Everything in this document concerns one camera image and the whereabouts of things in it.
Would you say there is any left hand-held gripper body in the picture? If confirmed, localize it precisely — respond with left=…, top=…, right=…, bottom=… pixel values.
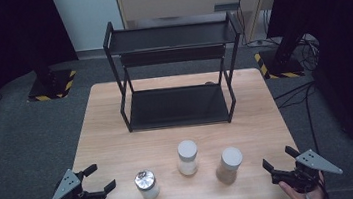
left=47, top=164, right=108, bottom=199

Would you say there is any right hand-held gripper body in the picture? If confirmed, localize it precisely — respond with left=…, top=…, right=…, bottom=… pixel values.
left=268, top=145, right=346, bottom=197

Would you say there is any long black floor cable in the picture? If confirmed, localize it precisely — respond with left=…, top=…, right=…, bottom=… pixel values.
left=273, top=80, right=325, bottom=161

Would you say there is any tangle of cables on floor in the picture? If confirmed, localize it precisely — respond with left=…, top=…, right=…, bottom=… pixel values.
left=294, top=33, right=324, bottom=73

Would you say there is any silver-lid jar of white powder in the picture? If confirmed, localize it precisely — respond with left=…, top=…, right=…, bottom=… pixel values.
left=132, top=168, right=162, bottom=199

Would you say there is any white-lid jar of white grains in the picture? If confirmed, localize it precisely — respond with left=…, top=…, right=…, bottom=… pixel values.
left=174, top=138, right=201, bottom=178

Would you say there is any person's right hand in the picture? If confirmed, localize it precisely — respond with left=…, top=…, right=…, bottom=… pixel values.
left=277, top=171, right=328, bottom=199

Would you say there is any dark curtain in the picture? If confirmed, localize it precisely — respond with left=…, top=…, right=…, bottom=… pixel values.
left=0, top=0, right=88, bottom=148
left=262, top=0, right=353, bottom=182

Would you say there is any white-lid jar of brown powder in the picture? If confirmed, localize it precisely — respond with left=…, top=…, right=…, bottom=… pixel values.
left=212, top=144, right=246, bottom=186

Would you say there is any black cable from wall outlet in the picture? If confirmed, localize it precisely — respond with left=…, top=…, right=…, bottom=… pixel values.
left=234, top=0, right=280, bottom=50

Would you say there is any black two-tier metal rack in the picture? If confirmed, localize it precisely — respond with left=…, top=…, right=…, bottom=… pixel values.
left=99, top=6, right=253, bottom=137

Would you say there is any black stand with striped base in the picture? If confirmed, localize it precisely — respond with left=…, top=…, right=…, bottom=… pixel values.
left=16, top=0, right=81, bottom=103
left=249, top=13, right=317, bottom=82

